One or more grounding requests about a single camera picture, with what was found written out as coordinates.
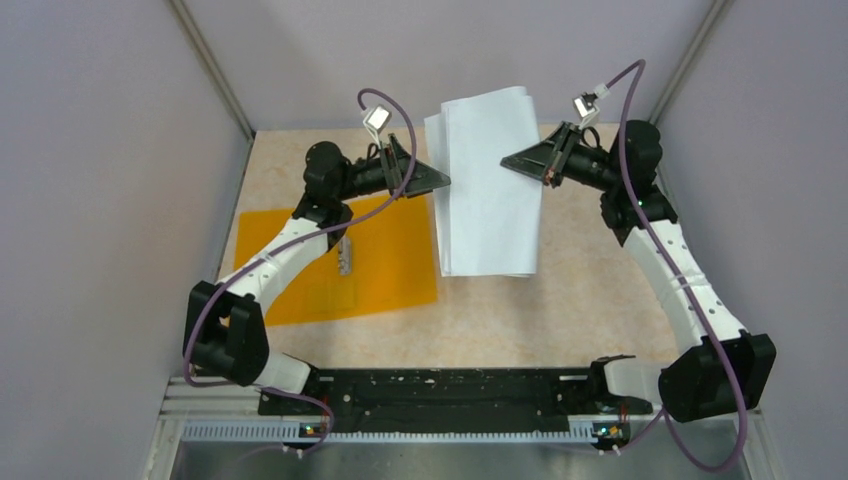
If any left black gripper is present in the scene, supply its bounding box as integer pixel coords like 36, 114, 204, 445
336, 133, 451, 201

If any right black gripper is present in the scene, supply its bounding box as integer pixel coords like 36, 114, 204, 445
500, 122, 622, 193

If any white paper sheets stack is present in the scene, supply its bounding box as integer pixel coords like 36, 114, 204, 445
424, 86, 542, 277

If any orange plastic clip folder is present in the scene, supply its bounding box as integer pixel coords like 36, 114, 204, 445
264, 196, 438, 327

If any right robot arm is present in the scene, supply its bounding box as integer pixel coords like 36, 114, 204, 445
500, 120, 777, 423

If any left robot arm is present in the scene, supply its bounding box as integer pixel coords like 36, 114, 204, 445
183, 135, 451, 414

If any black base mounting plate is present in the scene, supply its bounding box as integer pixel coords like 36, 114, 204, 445
258, 367, 653, 433

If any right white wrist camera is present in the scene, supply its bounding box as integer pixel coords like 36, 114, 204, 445
572, 92, 599, 130

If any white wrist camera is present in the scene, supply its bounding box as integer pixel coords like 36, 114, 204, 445
572, 92, 599, 130
361, 104, 392, 147

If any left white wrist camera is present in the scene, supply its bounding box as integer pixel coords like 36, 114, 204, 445
361, 104, 392, 147

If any right aluminium frame post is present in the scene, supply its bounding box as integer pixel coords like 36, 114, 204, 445
648, 0, 734, 124

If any aluminium front rail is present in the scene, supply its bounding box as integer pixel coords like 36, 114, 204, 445
158, 374, 763, 421

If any white slotted cable duct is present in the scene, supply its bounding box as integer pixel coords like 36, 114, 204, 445
181, 420, 599, 444

